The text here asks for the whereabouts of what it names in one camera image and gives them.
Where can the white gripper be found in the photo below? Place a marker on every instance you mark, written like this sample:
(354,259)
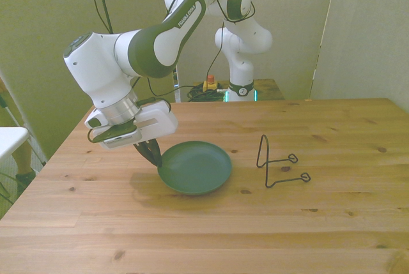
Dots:
(158,117)

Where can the teal round plate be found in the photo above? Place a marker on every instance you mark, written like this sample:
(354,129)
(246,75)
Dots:
(195,168)

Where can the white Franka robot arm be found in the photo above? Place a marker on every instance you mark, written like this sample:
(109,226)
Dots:
(96,69)

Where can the dark wooden robot base table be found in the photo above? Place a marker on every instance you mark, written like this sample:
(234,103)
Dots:
(268,90)

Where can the yellow emergency stop button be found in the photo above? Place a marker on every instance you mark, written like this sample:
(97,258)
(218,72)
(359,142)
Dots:
(211,85)

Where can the white metal rod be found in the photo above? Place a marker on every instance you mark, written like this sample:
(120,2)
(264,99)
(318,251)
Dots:
(12,115)

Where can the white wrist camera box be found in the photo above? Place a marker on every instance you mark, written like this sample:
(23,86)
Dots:
(123,142)

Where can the black camera stand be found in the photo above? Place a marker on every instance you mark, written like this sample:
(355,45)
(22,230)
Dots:
(103,2)

